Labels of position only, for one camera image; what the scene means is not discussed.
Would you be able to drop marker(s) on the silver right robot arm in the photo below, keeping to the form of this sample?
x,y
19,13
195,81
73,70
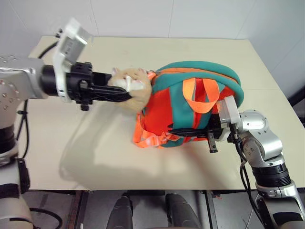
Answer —
x,y
264,143

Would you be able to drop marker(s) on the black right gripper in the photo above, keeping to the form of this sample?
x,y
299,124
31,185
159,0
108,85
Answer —
x,y
214,128

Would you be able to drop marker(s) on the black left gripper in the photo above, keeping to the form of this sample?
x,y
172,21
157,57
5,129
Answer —
x,y
78,83

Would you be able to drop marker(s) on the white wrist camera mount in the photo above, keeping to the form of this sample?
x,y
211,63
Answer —
x,y
69,45
230,112

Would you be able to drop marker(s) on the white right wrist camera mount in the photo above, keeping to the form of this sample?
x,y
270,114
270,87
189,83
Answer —
x,y
230,112

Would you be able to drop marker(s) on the dark rounded shape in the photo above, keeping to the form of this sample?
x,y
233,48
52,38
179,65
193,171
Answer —
x,y
181,212
122,212

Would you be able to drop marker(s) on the orange and teal backpack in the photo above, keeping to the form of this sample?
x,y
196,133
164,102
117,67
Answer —
x,y
176,107

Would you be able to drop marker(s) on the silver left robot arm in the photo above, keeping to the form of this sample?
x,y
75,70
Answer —
x,y
16,78

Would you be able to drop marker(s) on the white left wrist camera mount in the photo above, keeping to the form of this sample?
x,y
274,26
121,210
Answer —
x,y
69,45

